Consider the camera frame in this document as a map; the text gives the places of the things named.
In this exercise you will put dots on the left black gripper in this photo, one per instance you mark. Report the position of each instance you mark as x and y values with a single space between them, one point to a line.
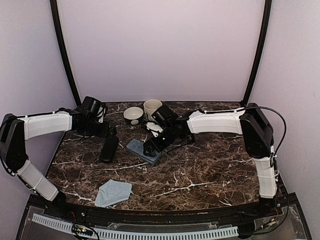
104 132

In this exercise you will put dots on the black frame post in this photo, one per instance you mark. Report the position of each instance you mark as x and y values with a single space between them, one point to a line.
63 51
258 53

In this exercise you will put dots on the black right frame post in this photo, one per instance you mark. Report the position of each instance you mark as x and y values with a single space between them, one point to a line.
258 53

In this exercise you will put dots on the black left frame post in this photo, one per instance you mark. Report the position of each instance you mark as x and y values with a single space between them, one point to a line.
63 51

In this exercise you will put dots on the cream seahorse mug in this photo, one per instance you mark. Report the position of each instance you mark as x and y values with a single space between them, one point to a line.
150 106

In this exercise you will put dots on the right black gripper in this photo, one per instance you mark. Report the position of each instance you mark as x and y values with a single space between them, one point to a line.
149 147

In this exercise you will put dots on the white and teal bowl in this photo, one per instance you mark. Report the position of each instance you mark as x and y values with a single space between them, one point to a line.
133 116

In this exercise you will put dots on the white slotted cable duct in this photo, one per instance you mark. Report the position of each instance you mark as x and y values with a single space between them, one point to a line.
118 231

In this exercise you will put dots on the green circuit board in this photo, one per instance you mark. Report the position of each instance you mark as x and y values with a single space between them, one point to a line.
80 230

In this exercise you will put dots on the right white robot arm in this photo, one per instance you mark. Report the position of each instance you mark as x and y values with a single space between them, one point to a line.
249 122

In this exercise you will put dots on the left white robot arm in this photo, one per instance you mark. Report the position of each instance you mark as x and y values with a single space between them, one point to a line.
16 130

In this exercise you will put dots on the black front table rail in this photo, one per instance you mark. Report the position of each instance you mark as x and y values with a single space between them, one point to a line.
232 214

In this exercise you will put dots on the large blue cleaning cloth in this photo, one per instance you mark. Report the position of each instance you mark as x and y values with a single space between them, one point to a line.
112 192

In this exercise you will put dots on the black glasses case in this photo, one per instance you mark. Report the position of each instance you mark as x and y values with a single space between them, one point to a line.
109 149

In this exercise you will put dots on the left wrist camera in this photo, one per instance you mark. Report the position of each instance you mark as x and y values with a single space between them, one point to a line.
93 109

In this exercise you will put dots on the thin wire-frame sunglasses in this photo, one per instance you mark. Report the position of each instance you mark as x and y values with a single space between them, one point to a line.
188 140

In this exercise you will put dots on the blue-grey glasses case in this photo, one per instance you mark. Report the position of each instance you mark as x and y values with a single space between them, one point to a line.
136 148

